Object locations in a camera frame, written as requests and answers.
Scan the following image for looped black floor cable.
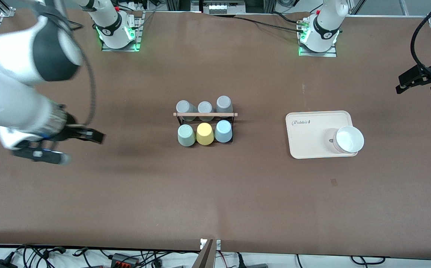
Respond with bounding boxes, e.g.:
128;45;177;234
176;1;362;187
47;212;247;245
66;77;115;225
349;255;387;266

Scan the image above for grey plastic cup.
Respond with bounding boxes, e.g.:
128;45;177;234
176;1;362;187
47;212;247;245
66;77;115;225
198;101;214;122
216;96;234;114
176;100;197;122

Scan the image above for light blue plastic cup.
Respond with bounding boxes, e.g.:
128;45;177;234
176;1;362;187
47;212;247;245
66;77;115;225
214;120;233;144

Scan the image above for grey metal bracket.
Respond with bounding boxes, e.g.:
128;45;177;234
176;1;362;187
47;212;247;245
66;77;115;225
191;238;222;268

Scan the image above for black cable on table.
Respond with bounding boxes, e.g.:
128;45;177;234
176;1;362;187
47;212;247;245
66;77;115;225
236;13;305;32

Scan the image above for yellow plastic cup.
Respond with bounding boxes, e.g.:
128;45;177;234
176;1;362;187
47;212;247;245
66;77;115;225
196;122;215;146

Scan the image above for white bowl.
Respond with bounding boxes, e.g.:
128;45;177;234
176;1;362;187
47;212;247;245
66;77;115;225
333;126;365;154

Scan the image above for black power adapter red buttons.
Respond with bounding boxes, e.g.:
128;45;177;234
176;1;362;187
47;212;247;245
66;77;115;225
111;253;140;268

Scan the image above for pale green plastic cup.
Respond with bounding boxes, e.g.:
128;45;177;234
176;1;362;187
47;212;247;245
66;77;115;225
178;124;196;147

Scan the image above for tangled black floor cable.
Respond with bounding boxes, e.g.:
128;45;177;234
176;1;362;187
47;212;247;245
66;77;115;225
16;244;69;268

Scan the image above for beige plastic tray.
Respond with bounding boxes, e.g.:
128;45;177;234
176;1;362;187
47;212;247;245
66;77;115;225
285;110;359;160

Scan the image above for black wire cup rack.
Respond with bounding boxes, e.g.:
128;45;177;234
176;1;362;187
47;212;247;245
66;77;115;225
173;112;238;146

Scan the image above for white power strip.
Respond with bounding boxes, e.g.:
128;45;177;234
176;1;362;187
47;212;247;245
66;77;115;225
208;0;246;15

